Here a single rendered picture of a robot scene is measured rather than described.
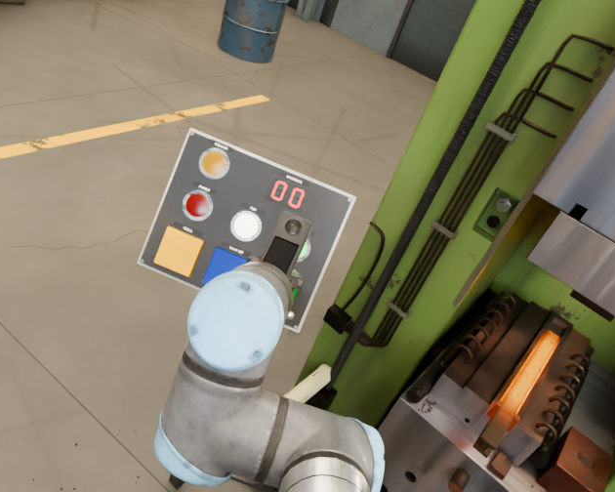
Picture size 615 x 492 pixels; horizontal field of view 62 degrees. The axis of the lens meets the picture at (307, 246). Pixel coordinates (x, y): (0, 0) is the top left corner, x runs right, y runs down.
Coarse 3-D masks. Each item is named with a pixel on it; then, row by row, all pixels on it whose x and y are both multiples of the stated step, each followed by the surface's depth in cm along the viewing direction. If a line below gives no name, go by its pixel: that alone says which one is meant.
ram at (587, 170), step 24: (600, 96) 69; (600, 120) 69; (576, 144) 72; (600, 144) 70; (552, 168) 75; (576, 168) 73; (600, 168) 71; (552, 192) 76; (576, 192) 74; (600, 192) 72; (600, 216) 73
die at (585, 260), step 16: (576, 208) 79; (560, 224) 77; (576, 224) 75; (544, 240) 79; (560, 240) 77; (576, 240) 76; (592, 240) 75; (608, 240) 73; (528, 256) 81; (544, 256) 80; (560, 256) 78; (576, 256) 77; (592, 256) 75; (608, 256) 74; (560, 272) 79; (576, 272) 77; (592, 272) 76; (608, 272) 75; (576, 288) 78; (592, 288) 77; (608, 288) 75; (608, 304) 76
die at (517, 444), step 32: (512, 320) 119; (544, 320) 121; (480, 352) 106; (512, 352) 108; (576, 352) 115; (448, 384) 98; (480, 384) 97; (544, 384) 103; (480, 416) 96; (544, 416) 95; (512, 448) 93
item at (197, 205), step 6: (192, 198) 96; (198, 198) 96; (204, 198) 96; (186, 204) 97; (192, 204) 96; (198, 204) 96; (204, 204) 96; (186, 210) 97; (192, 210) 97; (198, 210) 96; (204, 210) 96; (192, 216) 97; (198, 216) 97
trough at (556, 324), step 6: (552, 324) 122; (558, 324) 122; (564, 324) 121; (546, 330) 116; (552, 330) 120; (558, 330) 120; (564, 330) 120; (558, 336) 119; (534, 348) 112; (522, 366) 104; (540, 372) 105; (504, 396) 97; (522, 402) 96
